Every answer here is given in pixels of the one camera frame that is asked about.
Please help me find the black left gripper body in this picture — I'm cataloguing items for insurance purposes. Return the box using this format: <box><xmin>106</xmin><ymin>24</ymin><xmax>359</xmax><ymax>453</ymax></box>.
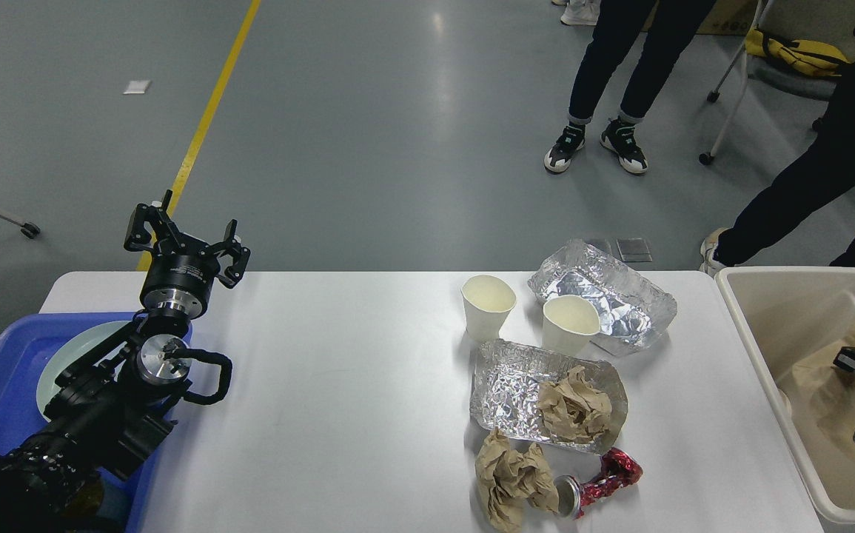
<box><xmin>140</xmin><ymin>255</ymin><xmax>213</xmax><ymax>318</ymax></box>

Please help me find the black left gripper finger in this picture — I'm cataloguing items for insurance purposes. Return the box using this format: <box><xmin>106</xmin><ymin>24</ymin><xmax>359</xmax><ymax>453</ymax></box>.
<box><xmin>124</xmin><ymin>190</ymin><xmax>187</xmax><ymax>258</ymax></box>
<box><xmin>201</xmin><ymin>219</ymin><xmax>251</xmax><ymax>289</ymax></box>

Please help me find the brown paper bag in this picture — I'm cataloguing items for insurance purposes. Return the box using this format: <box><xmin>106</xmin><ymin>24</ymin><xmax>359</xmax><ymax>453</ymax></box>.
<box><xmin>773</xmin><ymin>297</ymin><xmax>855</xmax><ymax>507</ymax></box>

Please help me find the green plate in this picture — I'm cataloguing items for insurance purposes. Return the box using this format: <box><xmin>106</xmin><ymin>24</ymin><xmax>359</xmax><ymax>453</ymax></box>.
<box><xmin>35</xmin><ymin>321</ymin><xmax>128</xmax><ymax>422</ymax></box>

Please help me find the foil sheet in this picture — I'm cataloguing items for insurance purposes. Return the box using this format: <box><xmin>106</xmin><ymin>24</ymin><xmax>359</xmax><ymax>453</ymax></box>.
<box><xmin>526</xmin><ymin>239</ymin><xmax>678</xmax><ymax>355</ymax></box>

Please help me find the crushed red can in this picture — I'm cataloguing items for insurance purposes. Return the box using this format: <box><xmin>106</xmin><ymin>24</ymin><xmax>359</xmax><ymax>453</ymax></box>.
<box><xmin>554</xmin><ymin>446</ymin><xmax>643</xmax><ymax>520</ymax></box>

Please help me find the brown paper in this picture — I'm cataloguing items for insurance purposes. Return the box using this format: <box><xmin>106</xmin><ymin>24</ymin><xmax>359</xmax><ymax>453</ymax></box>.
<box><xmin>537</xmin><ymin>365</ymin><xmax>612</xmax><ymax>444</ymax></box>

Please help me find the white paper bowl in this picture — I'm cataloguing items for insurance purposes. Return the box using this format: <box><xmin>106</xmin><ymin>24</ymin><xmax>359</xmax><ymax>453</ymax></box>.
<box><xmin>541</xmin><ymin>295</ymin><xmax>602</xmax><ymax>358</ymax></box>

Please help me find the aluminium foil tray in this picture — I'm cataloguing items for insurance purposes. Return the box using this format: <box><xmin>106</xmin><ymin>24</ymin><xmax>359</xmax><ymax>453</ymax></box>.
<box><xmin>470</xmin><ymin>338</ymin><xmax>629</xmax><ymax>455</ymax></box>

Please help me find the teal mug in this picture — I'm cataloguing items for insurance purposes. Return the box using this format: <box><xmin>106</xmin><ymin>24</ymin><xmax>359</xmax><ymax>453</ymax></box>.
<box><xmin>63</xmin><ymin>477</ymin><xmax>132</xmax><ymax>532</ymax></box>

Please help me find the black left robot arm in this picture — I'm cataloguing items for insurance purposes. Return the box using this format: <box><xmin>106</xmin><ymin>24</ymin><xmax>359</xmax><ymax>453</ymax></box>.
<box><xmin>0</xmin><ymin>191</ymin><xmax>251</xmax><ymax>532</ymax></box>

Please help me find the beige plastic bin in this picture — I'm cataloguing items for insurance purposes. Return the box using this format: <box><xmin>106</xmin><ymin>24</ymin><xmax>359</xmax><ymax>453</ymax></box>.
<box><xmin>716</xmin><ymin>266</ymin><xmax>855</xmax><ymax>524</ymax></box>

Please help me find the grey caster leg at left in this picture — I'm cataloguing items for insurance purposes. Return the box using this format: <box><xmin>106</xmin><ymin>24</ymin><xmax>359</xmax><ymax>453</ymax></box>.
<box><xmin>0</xmin><ymin>209</ymin><xmax>41</xmax><ymax>239</ymax></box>

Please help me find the blue plastic tray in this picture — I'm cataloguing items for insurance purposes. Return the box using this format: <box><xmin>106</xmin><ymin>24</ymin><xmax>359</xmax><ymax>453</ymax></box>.
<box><xmin>0</xmin><ymin>313</ymin><xmax>156</xmax><ymax>532</ymax></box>

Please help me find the right metal floor plate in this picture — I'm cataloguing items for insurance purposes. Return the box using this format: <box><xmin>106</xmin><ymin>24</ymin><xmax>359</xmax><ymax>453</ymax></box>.
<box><xmin>614</xmin><ymin>238</ymin><xmax>654</xmax><ymax>263</ymax></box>

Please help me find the metal floor plate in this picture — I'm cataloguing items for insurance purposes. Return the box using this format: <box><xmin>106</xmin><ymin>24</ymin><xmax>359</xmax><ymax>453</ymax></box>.
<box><xmin>614</xmin><ymin>238</ymin><xmax>654</xmax><ymax>263</ymax></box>
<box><xmin>586</xmin><ymin>238</ymin><xmax>614</xmax><ymax>255</ymax></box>

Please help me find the white paper cup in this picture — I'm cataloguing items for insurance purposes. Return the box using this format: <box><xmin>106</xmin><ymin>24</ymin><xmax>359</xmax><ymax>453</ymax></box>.
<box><xmin>461</xmin><ymin>275</ymin><xmax>517</xmax><ymax>342</ymax></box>

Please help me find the left metal floor plate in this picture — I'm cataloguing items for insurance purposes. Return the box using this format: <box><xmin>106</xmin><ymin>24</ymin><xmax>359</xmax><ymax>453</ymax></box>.
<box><xmin>586</xmin><ymin>238</ymin><xmax>614</xmax><ymax>255</ymax></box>

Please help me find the yellow bag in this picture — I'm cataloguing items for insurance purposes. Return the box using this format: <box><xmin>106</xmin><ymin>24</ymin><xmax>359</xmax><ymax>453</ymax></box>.
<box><xmin>744</xmin><ymin>27</ymin><xmax>854</xmax><ymax>78</ymax></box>

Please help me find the grey wheeled chair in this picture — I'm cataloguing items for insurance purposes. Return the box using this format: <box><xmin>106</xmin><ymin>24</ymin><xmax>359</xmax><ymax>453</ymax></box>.
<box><xmin>699</xmin><ymin>1</ymin><xmax>855</xmax><ymax>165</ymax></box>

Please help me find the crumpled brown paper ball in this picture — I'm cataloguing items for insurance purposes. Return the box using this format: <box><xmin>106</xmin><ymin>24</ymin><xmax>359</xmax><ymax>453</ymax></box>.
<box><xmin>475</xmin><ymin>428</ymin><xmax>559</xmax><ymax>532</ymax></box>

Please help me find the cardboard box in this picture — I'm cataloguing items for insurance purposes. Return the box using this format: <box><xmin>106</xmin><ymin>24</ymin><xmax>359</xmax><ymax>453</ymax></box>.
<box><xmin>642</xmin><ymin>0</ymin><xmax>758</xmax><ymax>36</ymax></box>

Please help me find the person in dark jeans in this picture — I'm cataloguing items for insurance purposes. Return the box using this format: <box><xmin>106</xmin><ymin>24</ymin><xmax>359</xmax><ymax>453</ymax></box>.
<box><xmin>543</xmin><ymin>0</ymin><xmax>717</xmax><ymax>175</ymax></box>

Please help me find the person in white sneakers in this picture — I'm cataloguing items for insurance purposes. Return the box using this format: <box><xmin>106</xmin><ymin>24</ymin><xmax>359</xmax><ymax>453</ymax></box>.
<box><xmin>550</xmin><ymin>0</ymin><xmax>602</xmax><ymax>27</ymax></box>

